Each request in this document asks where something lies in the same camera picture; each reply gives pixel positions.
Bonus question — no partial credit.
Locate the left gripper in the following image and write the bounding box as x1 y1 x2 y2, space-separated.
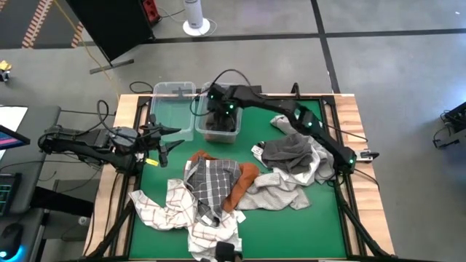
140 123 186 167

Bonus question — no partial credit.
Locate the plain dark grey towel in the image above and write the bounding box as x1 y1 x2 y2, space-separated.
205 111 237 134

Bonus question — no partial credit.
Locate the grey plaid towel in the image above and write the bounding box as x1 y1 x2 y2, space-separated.
183 158 243 227

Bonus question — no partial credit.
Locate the white red-checked towel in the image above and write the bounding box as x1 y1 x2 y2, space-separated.
127 178 247 262

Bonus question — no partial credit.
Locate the orange towel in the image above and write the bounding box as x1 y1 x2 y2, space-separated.
189 149 261 214

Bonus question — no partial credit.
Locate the dark grey waffle towel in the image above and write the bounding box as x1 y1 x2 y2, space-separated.
261 132 315 175

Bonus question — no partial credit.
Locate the white waffle towel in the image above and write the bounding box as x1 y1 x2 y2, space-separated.
250 140 336 187

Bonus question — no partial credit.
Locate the clear plastic bin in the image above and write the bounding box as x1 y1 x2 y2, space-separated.
194 82 244 144
150 81 197 142

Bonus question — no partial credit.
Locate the pale grey towel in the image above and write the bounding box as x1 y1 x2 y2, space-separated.
269 114 325 146

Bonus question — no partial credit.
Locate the white tower fan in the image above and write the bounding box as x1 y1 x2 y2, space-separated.
181 0 212 37

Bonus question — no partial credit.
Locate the grey metal base bar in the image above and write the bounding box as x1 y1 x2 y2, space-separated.
89 58 135 76

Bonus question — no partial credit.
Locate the red power strip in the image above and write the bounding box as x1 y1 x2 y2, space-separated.
142 0 162 23

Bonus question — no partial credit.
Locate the black desk base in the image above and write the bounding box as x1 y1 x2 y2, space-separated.
31 186 95 218

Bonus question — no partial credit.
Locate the black standing panel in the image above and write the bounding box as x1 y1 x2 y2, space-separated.
65 0 157 63

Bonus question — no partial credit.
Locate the grey desk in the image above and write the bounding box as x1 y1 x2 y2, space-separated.
0 105 62 215

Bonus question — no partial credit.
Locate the white paper sheet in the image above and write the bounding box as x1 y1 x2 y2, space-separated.
0 106 29 132

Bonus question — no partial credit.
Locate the computer monitor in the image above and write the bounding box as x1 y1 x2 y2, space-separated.
0 124 31 151

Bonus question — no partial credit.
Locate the backlit keyboard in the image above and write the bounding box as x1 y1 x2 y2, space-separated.
0 172 22 218

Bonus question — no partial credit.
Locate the black computer mouse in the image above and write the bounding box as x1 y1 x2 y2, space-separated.
0 222 25 261

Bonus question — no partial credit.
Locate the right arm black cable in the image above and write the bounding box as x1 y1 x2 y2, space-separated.
189 68 253 117

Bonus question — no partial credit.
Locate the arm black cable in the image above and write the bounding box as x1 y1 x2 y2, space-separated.
95 99 123 130
189 68 253 117

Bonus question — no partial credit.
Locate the black floor cable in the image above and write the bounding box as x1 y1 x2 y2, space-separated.
129 80 154 95

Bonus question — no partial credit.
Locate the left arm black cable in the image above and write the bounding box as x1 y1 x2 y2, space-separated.
95 99 123 130

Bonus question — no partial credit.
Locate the black table frame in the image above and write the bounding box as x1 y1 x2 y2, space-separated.
82 82 396 262

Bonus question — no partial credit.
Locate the yellow hanging cord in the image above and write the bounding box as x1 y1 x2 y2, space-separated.
52 0 120 100

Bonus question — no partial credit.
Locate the black equipment with cables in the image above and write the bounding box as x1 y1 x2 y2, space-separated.
432 100 466 150

